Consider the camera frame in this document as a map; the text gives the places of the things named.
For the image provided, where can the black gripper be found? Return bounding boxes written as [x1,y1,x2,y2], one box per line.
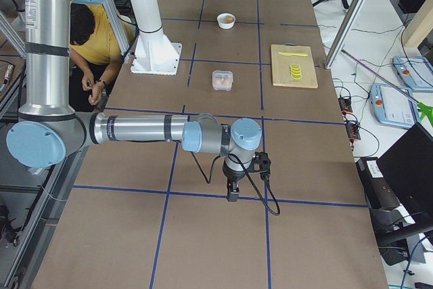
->
[223,164,246,202]

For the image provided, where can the clear plastic egg box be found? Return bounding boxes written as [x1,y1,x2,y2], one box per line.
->
[212,70,233,91]

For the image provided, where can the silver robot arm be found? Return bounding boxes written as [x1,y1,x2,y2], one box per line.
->
[6,0,270,202]

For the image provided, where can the black computer box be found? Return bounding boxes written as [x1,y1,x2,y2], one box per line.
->
[356,157,400,210]

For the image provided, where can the bamboo cutting board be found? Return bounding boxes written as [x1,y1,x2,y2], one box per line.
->
[271,45,318,89]

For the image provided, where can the black orange usb hub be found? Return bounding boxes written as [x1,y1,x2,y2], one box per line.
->
[338,96,361,143]

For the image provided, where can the yellow plastic knife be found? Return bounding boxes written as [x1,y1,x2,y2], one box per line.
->
[278,51,309,57]

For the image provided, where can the white bowl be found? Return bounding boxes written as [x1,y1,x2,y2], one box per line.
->
[217,13,235,29]

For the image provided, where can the black monitor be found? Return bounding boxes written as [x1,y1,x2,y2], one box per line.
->
[377,123,432,219]

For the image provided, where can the blue teach pendant near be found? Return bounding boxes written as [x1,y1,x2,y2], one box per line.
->
[370,83,421,129]

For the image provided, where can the blue teach pendant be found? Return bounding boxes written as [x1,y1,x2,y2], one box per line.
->
[370,83,421,129]
[392,55,432,93]

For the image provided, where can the person in yellow shirt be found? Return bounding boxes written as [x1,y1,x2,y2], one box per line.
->
[69,3,123,112]

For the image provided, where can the green tipped reacher stick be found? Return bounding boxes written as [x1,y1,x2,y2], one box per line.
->
[341,49,433,121]

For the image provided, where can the blue teach pendant far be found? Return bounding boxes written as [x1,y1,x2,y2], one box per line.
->
[392,55,432,93]

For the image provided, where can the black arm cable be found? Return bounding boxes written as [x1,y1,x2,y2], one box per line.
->
[206,152,281,217]

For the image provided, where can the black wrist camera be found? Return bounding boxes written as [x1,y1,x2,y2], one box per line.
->
[248,152,271,181]

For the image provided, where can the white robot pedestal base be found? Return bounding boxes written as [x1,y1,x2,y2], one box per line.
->
[131,0,182,76]

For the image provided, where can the aluminium frame post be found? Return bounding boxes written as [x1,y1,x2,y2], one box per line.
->
[324,0,365,69]

